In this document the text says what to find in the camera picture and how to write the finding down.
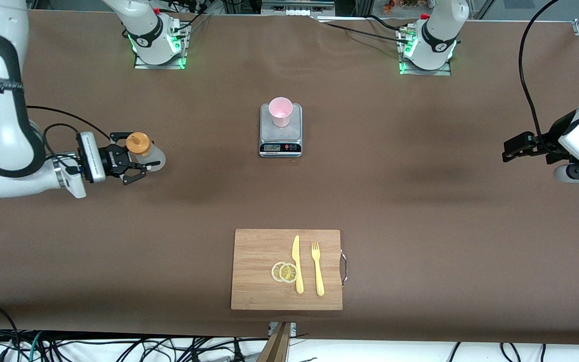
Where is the translucent sauce bottle orange cap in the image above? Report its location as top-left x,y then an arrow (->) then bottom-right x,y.
126,132 -> 167,172

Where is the yellow plastic knife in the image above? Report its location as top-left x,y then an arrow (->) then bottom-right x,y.
292,235 -> 305,295

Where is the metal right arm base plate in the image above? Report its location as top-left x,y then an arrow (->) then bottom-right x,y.
134,23 -> 190,70

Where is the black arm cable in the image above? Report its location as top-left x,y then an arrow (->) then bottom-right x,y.
0,70 -> 113,169
518,0 -> 562,147

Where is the pink plastic cup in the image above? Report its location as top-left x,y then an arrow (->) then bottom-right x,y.
268,97 -> 294,128

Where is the yellow plastic fork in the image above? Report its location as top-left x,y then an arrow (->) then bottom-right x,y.
311,241 -> 325,297

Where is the wooden cutting board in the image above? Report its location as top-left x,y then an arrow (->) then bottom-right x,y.
231,229 -> 348,311

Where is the silver digital kitchen scale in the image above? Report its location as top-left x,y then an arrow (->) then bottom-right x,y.
259,103 -> 303,158

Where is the black table cable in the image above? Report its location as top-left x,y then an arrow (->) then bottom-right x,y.
315,14 -> 413,44

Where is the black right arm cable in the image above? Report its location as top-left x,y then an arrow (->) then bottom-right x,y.
0,70 -> 113,169

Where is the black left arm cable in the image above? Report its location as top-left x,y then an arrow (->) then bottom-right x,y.
518,0 -> 562,147

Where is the wooden post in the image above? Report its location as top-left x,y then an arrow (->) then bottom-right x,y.
257,322 -> 293,362

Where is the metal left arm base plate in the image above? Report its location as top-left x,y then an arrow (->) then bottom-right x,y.
399,25 -> 454,76

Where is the teal floor cable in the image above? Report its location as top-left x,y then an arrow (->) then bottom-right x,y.
27,331 -> 45,362

